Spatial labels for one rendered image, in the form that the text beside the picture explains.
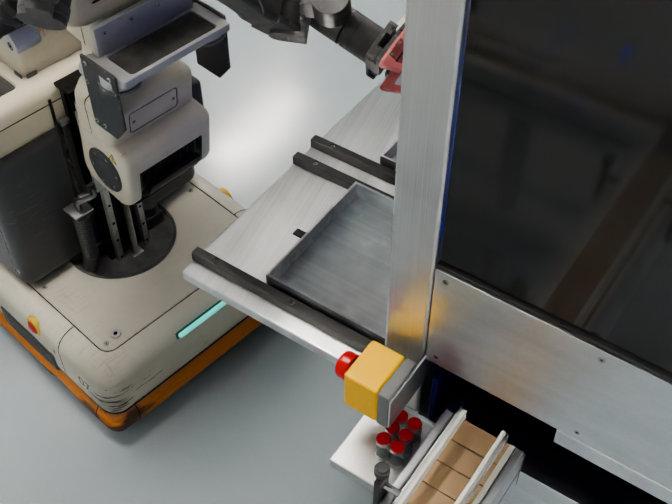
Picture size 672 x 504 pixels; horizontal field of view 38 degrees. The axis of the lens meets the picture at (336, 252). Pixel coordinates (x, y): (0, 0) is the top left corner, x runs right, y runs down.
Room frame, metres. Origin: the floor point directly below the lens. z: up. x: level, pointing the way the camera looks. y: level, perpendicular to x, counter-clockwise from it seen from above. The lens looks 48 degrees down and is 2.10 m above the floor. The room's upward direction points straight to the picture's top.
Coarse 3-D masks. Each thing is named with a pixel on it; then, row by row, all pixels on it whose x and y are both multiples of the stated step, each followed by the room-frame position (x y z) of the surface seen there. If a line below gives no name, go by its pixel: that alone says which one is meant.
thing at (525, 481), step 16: (448, 400) 0.80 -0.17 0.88; (480, 416) 0.77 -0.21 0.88; (496, 432) 0.74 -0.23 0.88; (512, 432) 0.74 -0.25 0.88; (528, 448) 0.72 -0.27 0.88; (544, 448) 0.72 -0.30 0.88; (528, 464) 0.69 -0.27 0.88; (544, 464) 0.69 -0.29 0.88; (560, 464) 0.69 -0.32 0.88; (576, 464) 0.69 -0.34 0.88; (528, 480) 0.67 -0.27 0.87; (544, 480) 0.67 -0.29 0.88; (560, 480) 0.67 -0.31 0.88; (576, 480) 0.67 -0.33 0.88; (592, 480) 0.67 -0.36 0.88; (608, 480) 0.67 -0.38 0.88; (512, 496) 0.69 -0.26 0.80; (528, 496) 0.67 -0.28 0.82; (544, 496) 0.66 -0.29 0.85; (560, 496) 0.65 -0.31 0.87; (576, 496) 0.64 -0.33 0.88; (592, 496) 0.64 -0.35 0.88; (608, 496) 0.64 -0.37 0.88; (624, 496) 0.64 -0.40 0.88; (640, 496) 0.64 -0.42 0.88
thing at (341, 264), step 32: (352, 192) 1.21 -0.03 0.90; (320, 224) 1.13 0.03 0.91; (352, 224) 1.15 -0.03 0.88; (384, 224) 1.15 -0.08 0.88; (288, 256) 1.06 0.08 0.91; (320, 256) 1.08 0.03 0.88; (352, 256) 1.08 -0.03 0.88; (384, 256) 1.08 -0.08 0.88; (288, 288) 0.99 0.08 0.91; (320, 288) 1.01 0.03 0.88; (352, 288) 1.01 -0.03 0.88; (384, 288) 1.01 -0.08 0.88; (352, 320) 0.92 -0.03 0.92; (384, 320) 0.95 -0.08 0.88
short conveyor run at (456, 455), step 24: (432, 432) 0.71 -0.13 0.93; (456, 432) 0.71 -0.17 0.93; (480, 432) 0.71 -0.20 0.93; (504, 432) 0.69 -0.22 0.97; (432, 456) 0.65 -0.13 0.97; (456, 456) 0.67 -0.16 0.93; (480, 456) 0.68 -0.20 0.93; (504, 456) 0.67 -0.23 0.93; (384, 480) 0.62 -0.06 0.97; (408, 480) 0.64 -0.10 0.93; (432, 480) 0.64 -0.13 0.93; (456, 480) 0.64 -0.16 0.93; (480, 480) 0.62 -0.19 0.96; (504, 480) 0.64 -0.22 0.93
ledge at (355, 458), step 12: (360, 420) 0.76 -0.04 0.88; (372, 420) 0.76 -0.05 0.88; (360, 432) 0.74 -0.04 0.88; (372, 432) 0.74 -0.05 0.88; (348, 444) 0.72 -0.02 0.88; (360, 444) 0.72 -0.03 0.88; (372, 444) 0.72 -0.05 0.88; (420, 444) 0.72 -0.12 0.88; (336, 456) 0.70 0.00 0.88; (348, 456) 0.70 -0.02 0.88; (360, 456) 0.70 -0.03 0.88; (372, 456) 0.70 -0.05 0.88; (336, 468) 0.69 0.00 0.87; (348, 468) 0.69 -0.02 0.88; (360, 468) 0.69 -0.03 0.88; (372, 468) 0.69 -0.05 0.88; (360, 480) 0.67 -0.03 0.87; (372, 480) 0.67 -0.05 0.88
